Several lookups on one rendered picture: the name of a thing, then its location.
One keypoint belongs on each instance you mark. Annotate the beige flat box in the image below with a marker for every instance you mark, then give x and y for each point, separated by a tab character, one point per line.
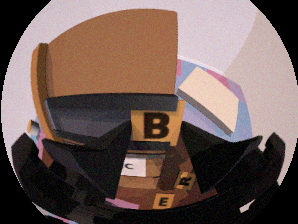
210	97

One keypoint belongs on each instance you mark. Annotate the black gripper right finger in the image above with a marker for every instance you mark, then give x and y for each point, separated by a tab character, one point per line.
213	158

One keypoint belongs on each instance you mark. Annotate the grey canister with orange lid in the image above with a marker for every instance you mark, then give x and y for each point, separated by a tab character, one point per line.
33	127

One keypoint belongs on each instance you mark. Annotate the white paper ticket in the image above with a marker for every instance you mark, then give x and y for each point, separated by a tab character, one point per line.
134	167

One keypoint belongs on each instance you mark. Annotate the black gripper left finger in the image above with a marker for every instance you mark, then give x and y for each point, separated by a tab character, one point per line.
100	161

